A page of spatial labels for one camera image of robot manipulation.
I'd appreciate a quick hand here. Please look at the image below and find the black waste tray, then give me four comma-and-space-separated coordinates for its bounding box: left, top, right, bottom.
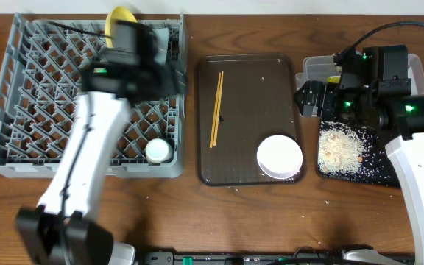
317, 120, 400, 188

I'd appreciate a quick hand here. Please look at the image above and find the dark brown serving tray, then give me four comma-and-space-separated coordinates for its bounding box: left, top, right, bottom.
194, 54, 303, 187

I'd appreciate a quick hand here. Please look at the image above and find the wooden chopstick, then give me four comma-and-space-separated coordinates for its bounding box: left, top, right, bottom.
209, 72, 222, 149
213, 71, 224, 146

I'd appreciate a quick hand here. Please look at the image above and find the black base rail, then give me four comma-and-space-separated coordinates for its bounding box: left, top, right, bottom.
138, 251, 417, 265

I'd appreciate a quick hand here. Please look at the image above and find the green yellow snack wrapper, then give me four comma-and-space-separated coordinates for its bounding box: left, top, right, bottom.
327, 76, 340, 83

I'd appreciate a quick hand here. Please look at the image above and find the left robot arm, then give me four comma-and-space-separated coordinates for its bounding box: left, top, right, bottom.
15, 60, 187, 264

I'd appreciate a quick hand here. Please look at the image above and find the clear plastic bin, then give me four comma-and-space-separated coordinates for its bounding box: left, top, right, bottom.
294, 54, 424, 115

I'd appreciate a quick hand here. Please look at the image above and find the yellow plate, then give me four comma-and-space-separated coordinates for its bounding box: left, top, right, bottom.
105, 6, 137, 49

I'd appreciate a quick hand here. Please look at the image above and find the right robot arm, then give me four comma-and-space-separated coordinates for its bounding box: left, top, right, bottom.
294, 45, 424, 264

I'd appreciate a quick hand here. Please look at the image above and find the pile of rice waste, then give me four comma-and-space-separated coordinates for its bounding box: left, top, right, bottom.
317, 129, 365, 174

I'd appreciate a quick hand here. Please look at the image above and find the small white cup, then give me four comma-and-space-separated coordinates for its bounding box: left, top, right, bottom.
145, 138, 173, 164

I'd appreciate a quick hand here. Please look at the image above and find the grey plastic dish rack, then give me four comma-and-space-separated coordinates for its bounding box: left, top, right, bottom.
0, 14, 185, 178

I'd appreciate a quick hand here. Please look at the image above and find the pink-white bowl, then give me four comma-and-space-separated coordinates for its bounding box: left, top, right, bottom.
256, 135, 304, 180

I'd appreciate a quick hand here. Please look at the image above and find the light blue bowl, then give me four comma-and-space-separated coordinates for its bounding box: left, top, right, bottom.
154, 28, 169, 64

